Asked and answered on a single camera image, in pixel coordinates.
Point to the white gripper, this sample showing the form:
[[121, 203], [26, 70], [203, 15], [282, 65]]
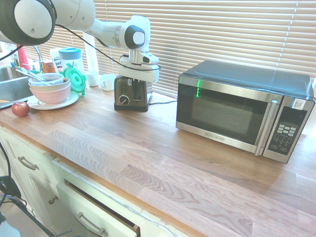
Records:
[[138, 72]]

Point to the bronze metal toaster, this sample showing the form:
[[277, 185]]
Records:
[[123, 86]]

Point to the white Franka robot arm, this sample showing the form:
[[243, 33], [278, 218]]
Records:
[[74, 12]]

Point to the white mug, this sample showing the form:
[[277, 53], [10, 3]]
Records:
[[107, 81]]

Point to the small white cup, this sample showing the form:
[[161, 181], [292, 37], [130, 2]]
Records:
[[92, 78]]

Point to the white paper towel roll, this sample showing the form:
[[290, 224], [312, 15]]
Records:
[[90, 53]]

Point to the green container lid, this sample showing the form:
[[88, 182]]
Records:
[[76, 80]]

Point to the white dinner plate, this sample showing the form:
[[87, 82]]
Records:
[[66, 101]]

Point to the clear pitcher blue lid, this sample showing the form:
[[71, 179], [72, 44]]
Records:
[[70, 60]]

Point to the cream bowl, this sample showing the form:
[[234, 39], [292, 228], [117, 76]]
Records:
[[59, 86]]

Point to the pink bowl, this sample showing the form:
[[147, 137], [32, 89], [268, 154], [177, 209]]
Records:
[[53, 96]]

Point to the clear plastic food container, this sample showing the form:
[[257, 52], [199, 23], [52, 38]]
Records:
[[53, 78]]

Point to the stainless steel black microwave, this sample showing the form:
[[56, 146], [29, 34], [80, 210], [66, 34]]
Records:
[[222, 111]]

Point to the orange cardboard box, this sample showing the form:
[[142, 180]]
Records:
[[48, 67]]

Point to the beige window blinds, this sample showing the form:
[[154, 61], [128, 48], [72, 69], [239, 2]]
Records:
[[222, 32]]

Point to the chrome sink faucet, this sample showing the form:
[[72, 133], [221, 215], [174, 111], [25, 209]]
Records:
[[38, 55]]

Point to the metal spoon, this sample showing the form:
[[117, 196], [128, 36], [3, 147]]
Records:
[[32, 74]]

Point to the red bottle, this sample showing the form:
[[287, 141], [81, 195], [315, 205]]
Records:
[[23, 59]]

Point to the red apple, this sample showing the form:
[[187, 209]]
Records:
[[20, 108]]

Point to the stainless steel sink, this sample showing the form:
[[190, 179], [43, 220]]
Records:
[[12, 85]]

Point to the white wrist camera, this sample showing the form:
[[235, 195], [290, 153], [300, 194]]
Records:
[[150, 59]]

